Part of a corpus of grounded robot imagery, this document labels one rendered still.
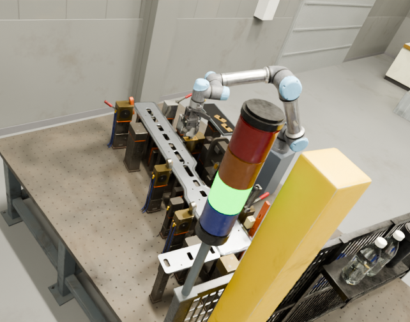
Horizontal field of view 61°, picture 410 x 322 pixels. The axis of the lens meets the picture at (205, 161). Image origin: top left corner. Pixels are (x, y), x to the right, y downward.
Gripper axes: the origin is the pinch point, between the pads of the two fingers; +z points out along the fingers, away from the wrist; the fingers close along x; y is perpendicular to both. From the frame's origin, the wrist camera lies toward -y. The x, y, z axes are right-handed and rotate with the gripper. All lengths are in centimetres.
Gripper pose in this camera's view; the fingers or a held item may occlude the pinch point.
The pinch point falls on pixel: (191, 136)
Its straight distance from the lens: 201.6
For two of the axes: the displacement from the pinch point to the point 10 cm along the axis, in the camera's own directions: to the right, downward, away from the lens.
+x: 4.6, 6.4, -6.1
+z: -2.4, 7.6, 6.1
